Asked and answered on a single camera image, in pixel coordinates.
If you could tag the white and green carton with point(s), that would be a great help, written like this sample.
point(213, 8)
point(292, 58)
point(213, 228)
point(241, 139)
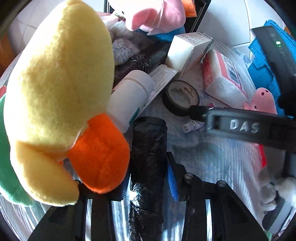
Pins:
point(185, 49)

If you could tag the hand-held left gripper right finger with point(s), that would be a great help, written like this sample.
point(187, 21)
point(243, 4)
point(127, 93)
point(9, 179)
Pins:
point(173, 180)

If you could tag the grey fur item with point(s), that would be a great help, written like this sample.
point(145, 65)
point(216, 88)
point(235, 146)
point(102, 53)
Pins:
point(131, 48)

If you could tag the pink barcode-labelled tissue pack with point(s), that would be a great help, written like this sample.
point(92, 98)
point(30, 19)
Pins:
point(219, 83)

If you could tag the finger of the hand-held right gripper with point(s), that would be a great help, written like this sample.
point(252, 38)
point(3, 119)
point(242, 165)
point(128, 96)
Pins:
point(198, 113)

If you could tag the pink and white plush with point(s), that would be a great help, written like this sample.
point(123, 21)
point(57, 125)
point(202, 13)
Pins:
point(150, 14)

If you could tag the person's right hand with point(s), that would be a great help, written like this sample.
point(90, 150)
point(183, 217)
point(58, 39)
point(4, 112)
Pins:
point(286, 187)

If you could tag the black garbage bag roll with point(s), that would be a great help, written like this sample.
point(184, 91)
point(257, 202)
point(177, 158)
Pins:
point(149, 150)

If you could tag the small white tube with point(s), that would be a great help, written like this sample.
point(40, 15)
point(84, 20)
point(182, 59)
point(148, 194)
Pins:
point(188, 127)

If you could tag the pig plush in red dress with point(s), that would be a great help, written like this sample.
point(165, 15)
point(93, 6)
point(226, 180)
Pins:
point(261, 99)

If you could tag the yellow duck plush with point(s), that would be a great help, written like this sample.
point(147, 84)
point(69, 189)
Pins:
point(60, 81)

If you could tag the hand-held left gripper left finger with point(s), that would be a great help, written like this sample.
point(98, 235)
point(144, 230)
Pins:
point(97, 217)

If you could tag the orange plush toy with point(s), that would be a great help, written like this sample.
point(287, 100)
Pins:
point(188, 8)

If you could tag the white plastic bottle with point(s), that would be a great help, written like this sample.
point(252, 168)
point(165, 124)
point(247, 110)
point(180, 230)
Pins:
point(129, 99)

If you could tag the black frame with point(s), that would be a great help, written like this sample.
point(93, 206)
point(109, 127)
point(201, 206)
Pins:
point(201, 14)

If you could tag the blue plush toy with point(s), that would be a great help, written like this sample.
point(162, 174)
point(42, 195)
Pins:
point(161, 34)

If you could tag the black tape roll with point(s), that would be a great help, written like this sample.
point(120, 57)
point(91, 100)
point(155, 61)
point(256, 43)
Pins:
point(170, 102)

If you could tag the blue plastic crate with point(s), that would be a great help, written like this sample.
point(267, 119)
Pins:
point(261, 58)

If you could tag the white printed tube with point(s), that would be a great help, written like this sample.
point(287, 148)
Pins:
point(159, 78)

